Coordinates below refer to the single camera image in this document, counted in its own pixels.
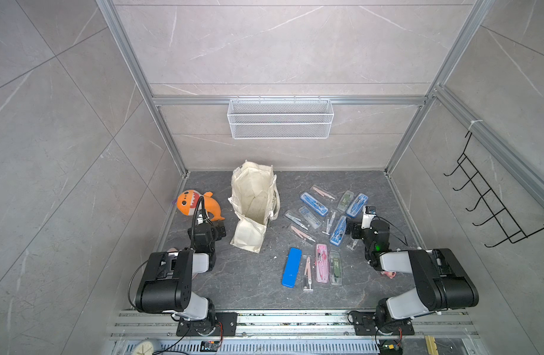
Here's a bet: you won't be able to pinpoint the blue clear compass case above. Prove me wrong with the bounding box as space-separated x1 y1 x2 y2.
346 193 369 218

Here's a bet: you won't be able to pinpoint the small blue clear case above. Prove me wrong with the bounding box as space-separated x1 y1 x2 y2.
330 215 347 246

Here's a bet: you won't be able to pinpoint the clear green stationery case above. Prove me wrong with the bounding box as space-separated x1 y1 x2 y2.
337 190 355 213

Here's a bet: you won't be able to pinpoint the clear green compass case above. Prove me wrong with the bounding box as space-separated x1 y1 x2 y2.
329 251 342 285

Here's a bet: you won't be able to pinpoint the cream canvas tote bag leaves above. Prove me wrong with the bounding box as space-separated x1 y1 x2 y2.
228 161 281 254

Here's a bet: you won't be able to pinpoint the pink clear stationery case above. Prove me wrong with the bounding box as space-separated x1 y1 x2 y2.
316 243 330 283

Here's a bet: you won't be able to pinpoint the blue clear pencil case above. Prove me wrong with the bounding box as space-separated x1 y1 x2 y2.
300 192 329 217

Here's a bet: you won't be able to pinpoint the clear plastic ruler case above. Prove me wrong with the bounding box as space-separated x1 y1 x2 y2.
298 206 322 229

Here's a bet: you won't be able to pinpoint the clear case pink compass set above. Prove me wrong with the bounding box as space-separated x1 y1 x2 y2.
311 185 336 201

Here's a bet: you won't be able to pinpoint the blue item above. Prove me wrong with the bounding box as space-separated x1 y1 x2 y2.
282 248 302 288

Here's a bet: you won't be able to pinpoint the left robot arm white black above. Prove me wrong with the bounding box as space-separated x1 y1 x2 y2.
127 190 226 327

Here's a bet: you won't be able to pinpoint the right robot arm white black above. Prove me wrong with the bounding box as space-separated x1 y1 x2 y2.
345 216 479 334

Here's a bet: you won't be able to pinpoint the orange plush fish toy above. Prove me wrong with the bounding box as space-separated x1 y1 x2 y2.
174 189 224 221

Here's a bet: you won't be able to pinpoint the white round clock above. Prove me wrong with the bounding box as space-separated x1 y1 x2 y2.
131 340 159 355

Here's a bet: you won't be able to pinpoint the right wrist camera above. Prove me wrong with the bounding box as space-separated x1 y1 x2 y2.
361 205 377 229

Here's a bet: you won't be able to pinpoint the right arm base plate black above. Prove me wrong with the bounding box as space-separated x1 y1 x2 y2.
347 311 415 336

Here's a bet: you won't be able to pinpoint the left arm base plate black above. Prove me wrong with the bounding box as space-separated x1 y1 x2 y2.
176 312 239 337

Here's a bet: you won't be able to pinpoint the white wire mesh basket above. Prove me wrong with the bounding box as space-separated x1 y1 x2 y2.
227 98 335 140

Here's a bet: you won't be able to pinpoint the black wire hook rack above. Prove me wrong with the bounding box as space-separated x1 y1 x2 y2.
443 133 544 249

